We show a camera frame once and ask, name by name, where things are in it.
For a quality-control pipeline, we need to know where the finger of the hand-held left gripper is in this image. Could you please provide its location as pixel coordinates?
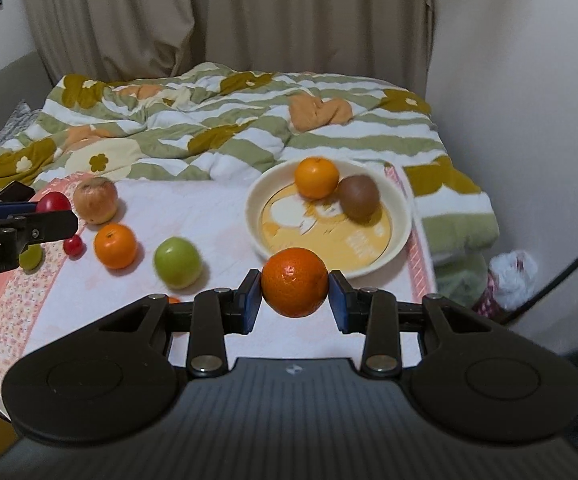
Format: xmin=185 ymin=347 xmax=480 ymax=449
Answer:
xmin=0 ymin=182 xmax=37 ymax=222
xmin=0 ymin=210 xmax=78 ymax=257

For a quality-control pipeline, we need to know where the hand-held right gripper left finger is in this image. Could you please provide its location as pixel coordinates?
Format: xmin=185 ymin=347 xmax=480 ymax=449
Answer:
xmin=94 ymin=269 xmax=262 ymax=378

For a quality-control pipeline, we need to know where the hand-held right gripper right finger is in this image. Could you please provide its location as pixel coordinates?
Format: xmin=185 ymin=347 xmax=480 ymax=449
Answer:
xmin=328 ymin=270 xmax=494 ymax=378

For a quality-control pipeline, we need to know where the green apple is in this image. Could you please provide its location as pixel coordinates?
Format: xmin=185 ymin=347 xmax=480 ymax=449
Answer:
xmin=19 ymin=244 xmax=44 ymax=272
xmin=154 ymin=237 xmax=203 ymax=291

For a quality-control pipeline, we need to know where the orange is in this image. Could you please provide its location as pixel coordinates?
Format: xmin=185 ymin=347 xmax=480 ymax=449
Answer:
xmin=260 ymin=247 xmax=330 ymax=318
xmin=295 ymin=156 xmax=340 ymax=201
xmin=94 ymin=223 xmax=138 ymax=270

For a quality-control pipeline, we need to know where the reddish brown apple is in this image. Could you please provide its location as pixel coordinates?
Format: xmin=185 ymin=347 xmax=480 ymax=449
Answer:
xmin=73 ymin=176 xmax=120 ymax=224

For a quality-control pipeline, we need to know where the cream bowl with yellow print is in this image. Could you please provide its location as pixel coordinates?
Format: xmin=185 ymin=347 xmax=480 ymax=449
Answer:
xmin=246 ymin=157 xmax=414 ymax=281

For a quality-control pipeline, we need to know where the grey patterned cloth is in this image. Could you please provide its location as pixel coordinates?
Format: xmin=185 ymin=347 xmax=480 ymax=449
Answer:
xmin=0 ymin=100 xmax=44 ymax=155

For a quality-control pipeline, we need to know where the brown kiwi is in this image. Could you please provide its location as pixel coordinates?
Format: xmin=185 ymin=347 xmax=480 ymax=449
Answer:
xmin=338 ymin=175 xmax=382 ymax=223

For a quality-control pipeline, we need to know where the white plastic bag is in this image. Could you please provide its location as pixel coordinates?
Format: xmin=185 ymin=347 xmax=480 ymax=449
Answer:
xmin=474 ymin=250 xmax=540 ymax=315

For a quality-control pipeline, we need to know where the green striped floral blanket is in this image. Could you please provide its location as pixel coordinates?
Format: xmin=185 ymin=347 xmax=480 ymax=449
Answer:
xmin=0 ymin=62 xmax=500 ymax=306

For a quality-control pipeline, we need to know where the beige curtain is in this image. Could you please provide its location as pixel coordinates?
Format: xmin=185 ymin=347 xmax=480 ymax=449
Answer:
xmin=16 ymin=0 xmax=437 ymax=96

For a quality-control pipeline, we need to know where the black cable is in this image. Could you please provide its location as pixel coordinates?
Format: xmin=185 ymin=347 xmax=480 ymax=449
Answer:
xmin=499 ymin=225 xmax=578 ymax=326

